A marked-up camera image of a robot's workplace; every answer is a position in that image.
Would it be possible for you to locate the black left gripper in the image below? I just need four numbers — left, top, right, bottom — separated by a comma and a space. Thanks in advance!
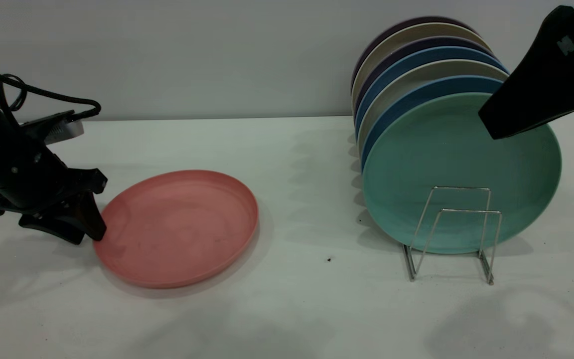
0, 97, 109, 245

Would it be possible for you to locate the pink round plate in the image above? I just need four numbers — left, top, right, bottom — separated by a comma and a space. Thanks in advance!
93, 170, 260, 290

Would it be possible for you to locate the green round plate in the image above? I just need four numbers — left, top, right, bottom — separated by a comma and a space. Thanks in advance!
362, 92, 563, 255

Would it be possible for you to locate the blue round plate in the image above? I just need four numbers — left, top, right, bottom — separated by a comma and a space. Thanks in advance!
360, 75, 505, 173
354, 46, 510, 141

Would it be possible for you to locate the beige round plate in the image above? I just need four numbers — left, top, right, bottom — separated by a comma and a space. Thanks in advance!
357, 59, 510, 151
351, 22, 480, 96

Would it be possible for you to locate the dark purple round plate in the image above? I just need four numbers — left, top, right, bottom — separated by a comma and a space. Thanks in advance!
353, 36, 493, 116
351, 16, 477, 76

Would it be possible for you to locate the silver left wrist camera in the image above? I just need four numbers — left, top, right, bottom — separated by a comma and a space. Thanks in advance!
20, 111, 85, 146

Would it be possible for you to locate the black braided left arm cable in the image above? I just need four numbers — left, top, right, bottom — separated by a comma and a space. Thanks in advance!
0, 60, 102, 123

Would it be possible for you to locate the metal wire plate rack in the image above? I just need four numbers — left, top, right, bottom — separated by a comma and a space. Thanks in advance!
402, 186, 503, 286

